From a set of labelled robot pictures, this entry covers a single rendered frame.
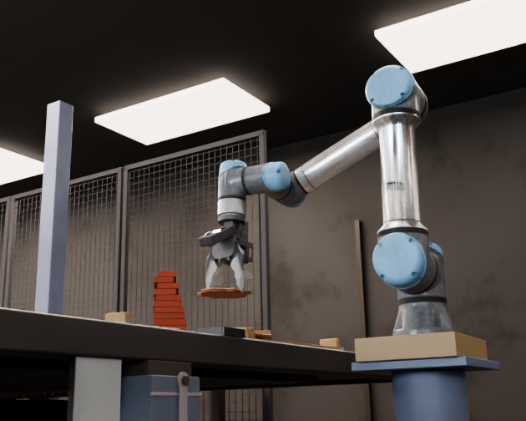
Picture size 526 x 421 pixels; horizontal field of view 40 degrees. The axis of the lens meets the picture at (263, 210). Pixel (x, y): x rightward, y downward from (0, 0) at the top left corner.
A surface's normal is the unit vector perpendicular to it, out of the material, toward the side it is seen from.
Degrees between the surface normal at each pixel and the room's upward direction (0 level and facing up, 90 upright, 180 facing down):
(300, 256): 90
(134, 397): 90
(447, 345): 90
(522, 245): 90
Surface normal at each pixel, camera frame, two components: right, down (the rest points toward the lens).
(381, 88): -0.44, -0.37
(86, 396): 0.84, -0.16
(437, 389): -0.01, -0.27
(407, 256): -0.45, -0.11
